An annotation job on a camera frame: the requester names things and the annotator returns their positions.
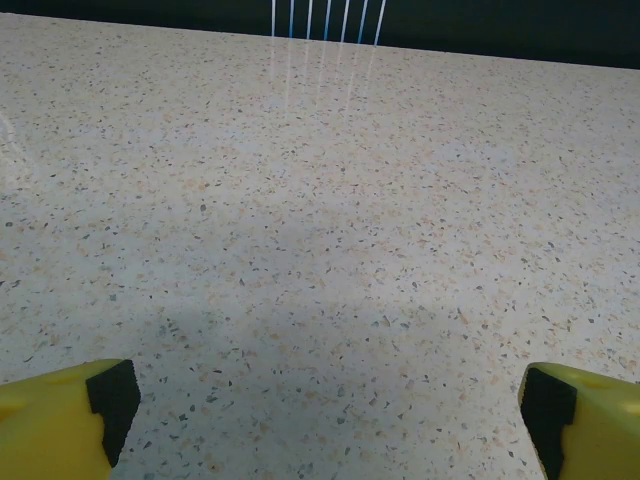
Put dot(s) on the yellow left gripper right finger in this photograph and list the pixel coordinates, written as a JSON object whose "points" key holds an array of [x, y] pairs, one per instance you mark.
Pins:
{"points": [[600, 425]]}

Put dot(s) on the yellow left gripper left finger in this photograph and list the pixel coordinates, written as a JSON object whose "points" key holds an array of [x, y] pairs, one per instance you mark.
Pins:
{"points": [[45, 425]]}

